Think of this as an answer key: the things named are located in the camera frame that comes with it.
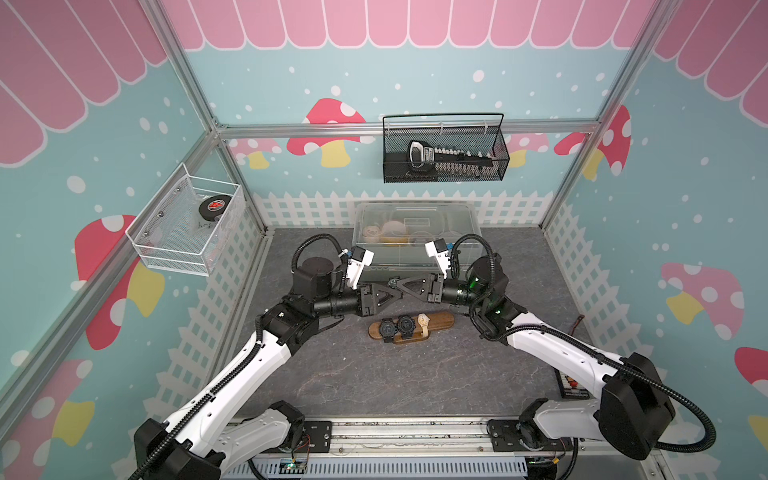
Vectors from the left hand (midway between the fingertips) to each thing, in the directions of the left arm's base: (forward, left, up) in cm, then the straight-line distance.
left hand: (396, 301), depth 66 cm
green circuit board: (-28, +24, -29) cm, 48 cm away
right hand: (+2, -1, +2) cm, 3 cm away
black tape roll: (+25, +49, +4) cm, 55 cm away
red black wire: (+12, -59, -29) cm, 66 cm away
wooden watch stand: (+6, -13, -21) cm, 26 cm away
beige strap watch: (+6, -8, -20) cm, 22 cm away
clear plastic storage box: (+33, 0, -12) cm, 35 cm away
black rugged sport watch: (+3, +2, -20) cm, 20 cm away
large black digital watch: (+4, -3, -19) cm, 20 cm away
